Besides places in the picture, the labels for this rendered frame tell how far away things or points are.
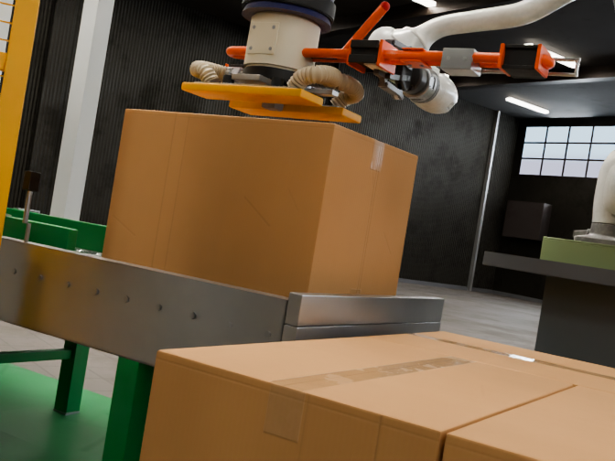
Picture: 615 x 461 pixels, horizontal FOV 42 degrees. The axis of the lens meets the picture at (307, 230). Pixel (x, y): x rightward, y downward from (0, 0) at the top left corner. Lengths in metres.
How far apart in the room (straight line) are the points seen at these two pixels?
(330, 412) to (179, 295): 0.76
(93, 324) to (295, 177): 0.53
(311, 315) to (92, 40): 3.55
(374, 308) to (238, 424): 0.79
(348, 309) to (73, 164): 3.34
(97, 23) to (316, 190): 3.39
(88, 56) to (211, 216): 3.15
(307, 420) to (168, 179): 1.04
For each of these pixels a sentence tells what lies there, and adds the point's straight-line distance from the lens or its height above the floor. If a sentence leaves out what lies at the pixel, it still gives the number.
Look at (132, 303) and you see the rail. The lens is 1.70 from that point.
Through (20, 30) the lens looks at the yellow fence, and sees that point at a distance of 1.93.
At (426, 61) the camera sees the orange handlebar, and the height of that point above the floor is 1.13.
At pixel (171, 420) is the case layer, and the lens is 1.05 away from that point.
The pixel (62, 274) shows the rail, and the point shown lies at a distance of 1.85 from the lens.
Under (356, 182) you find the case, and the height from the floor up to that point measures 0.84.
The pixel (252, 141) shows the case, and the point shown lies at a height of 0.90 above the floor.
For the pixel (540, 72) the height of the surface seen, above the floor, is 1.11.
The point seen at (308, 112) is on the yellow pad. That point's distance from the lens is 1.95.
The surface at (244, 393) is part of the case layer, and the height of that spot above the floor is 0.52.
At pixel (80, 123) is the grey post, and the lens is 4.80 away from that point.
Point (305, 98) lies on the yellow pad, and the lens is 1.76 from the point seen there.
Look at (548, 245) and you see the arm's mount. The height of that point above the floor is 0.79.
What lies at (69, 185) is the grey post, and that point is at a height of 0.77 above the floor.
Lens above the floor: 0.73
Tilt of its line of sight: level
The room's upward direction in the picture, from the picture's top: 9 degrees clockwise
